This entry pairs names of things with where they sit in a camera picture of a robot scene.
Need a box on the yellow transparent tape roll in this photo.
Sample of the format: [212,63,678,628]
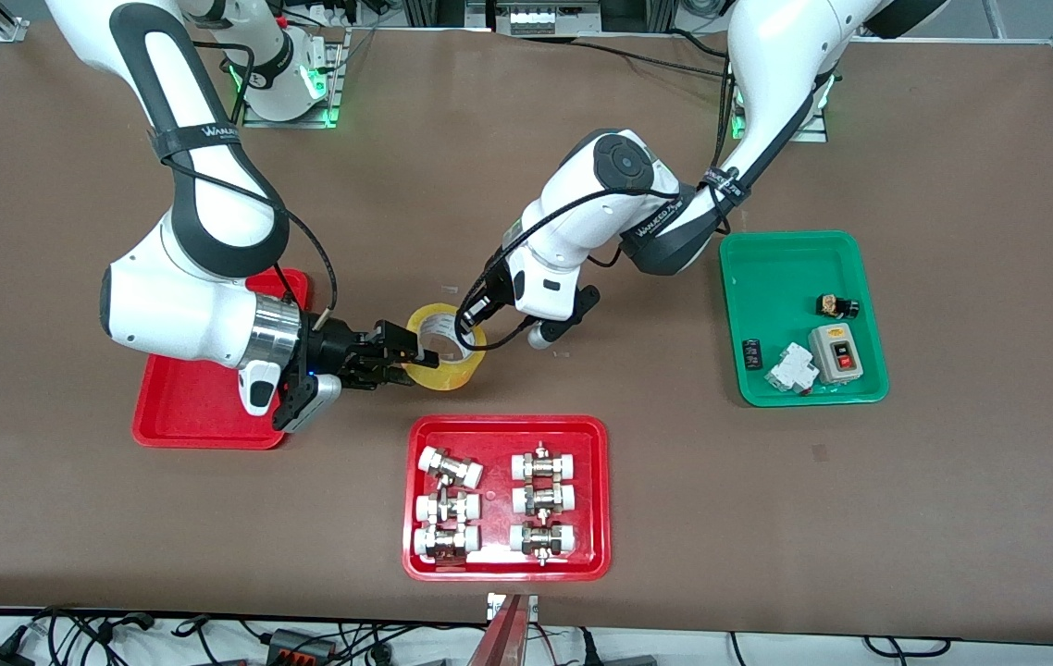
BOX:
[402,302,489,393]

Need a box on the large red plastic tray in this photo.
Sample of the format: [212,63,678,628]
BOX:
[402,414,613,584]

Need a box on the small red plastic tray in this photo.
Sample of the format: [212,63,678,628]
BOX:
[131,268,313,451]

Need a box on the green plastic tray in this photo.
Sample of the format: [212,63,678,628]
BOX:
[719,229,890,408]

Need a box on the metal valve with white caps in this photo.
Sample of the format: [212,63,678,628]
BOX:
[417,446,484,488]
[414,524,481,561]
[509,520,579,565]
[415,488,482,524]
[512,481,576,517]
[511,442,578,482]

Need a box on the white power strip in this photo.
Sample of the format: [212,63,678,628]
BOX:
[508,5,603,36]

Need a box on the black adapter with orange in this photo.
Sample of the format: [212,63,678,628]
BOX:
[263,629,338,666]

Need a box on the red metal bar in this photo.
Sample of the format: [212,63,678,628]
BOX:
[466,597,532,666]

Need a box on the white circuit breaker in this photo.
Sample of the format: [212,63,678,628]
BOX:
[764,342,814,396]

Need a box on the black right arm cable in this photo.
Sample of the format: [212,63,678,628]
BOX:
[156,37,340,329]

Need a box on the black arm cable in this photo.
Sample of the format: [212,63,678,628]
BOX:
[156,37,340,329]
[455,55,749,354]

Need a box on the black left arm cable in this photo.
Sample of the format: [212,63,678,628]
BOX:
[455,55,749,354]

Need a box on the small silver bracket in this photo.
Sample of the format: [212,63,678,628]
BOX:
[487,592,539,623]

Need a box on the black cable on table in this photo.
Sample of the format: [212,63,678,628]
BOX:
[573,39,740,80]

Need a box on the grey switch box red button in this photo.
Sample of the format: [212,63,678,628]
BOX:
[808,324,864,386]

